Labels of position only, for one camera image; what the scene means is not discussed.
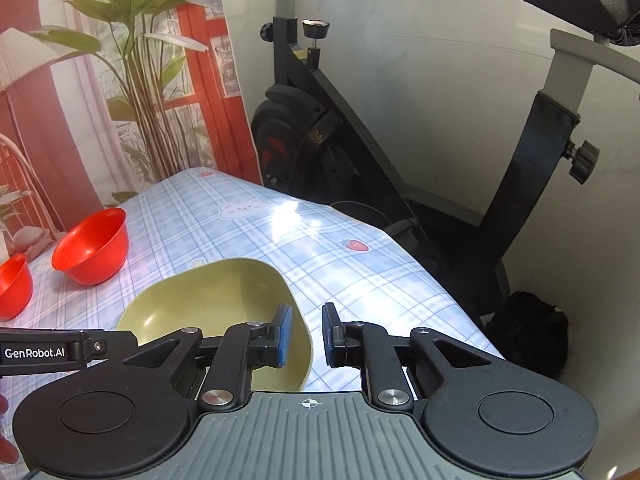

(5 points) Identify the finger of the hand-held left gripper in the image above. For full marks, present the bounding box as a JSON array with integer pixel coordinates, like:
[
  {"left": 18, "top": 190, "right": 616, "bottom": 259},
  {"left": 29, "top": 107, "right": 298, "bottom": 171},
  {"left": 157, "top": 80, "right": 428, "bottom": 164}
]
[{"left": 82, "top": 329, "right": 139, "bottom": 362}]

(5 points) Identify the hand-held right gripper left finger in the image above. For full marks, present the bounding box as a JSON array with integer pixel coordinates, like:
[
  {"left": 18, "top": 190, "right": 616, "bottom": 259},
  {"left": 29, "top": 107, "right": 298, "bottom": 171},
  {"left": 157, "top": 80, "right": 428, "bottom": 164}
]
[{"left": 120, "top": 302, "right": 297, "bottom": 412}]

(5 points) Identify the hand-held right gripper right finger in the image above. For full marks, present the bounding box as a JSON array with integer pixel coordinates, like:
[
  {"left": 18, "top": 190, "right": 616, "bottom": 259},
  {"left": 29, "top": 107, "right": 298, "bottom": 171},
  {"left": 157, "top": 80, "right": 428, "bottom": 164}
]
[{"left": 321, "top": 302, "right": 506, "bottom": 407}]

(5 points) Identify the small red bowl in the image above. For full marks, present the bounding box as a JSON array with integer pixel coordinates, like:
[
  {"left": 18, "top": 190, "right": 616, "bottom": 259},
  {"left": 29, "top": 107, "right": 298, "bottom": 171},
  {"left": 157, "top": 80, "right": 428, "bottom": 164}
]
[{"left": 0, "top": 254, "right": 34, "bottom": 321}]

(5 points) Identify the yellow-green bowl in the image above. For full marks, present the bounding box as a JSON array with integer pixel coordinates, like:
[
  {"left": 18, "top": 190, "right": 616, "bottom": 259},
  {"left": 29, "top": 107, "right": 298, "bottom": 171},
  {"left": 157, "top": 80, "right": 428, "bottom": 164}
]
[{"left": 116, "top": 257, "right": 315, "bottom": 394}]

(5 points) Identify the large red bowl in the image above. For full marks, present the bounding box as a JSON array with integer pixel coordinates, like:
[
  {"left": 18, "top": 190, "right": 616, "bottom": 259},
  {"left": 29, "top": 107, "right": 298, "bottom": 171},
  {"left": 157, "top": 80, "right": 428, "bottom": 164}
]
[{"left": 51, "top": 207, "right": 129, "bottom": 286}]

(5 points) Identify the person's left hand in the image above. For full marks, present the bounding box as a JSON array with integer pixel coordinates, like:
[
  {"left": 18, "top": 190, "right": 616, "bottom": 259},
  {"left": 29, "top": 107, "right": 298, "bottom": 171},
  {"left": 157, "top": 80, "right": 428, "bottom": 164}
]
[{"left": 0, "top": 394, "right": 21, "bottom": 467}]

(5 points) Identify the blue plaid tablecloth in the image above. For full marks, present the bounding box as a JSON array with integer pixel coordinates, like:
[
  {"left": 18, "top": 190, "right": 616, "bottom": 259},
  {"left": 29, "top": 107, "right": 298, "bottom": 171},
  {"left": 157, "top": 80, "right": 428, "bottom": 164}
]
[{"left": 0, "top": 167, "right": 507, "bottom": 480}]

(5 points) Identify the black bag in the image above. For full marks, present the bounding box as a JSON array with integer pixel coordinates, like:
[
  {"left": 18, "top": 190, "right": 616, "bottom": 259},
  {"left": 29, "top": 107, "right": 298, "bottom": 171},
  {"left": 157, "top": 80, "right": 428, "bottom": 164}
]
[{"left": 484, "top": 291, "right": 570, "bottom": 380}]

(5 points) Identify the black exercise bike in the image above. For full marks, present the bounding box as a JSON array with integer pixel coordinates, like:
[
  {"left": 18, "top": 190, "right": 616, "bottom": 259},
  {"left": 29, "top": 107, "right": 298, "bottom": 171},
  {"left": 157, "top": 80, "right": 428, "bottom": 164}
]
[{"left": 187, "top": 0, "right": 640, "bottom": 332}]

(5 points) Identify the printed room backdrop cloth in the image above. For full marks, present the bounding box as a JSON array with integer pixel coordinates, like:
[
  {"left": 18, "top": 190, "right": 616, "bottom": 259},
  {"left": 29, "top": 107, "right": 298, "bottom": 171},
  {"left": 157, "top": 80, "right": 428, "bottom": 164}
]
[{"left": 0, "top": 0, "right": 264, "bottom": 263}]

